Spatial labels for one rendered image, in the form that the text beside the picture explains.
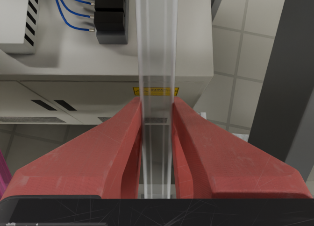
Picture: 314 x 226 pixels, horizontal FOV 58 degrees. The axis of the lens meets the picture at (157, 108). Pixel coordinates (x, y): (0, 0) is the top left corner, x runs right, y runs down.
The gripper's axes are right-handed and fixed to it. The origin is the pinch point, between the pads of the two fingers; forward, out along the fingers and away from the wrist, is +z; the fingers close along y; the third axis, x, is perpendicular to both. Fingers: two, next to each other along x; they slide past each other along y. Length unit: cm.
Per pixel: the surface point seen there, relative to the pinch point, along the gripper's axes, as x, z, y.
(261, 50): 41, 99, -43
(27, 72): 15.8, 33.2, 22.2
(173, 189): 10.3, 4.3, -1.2
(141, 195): 10.2, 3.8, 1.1
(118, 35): 9.9, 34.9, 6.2
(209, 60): 14.5, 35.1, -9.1
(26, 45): 11.0, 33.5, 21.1
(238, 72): 47, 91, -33
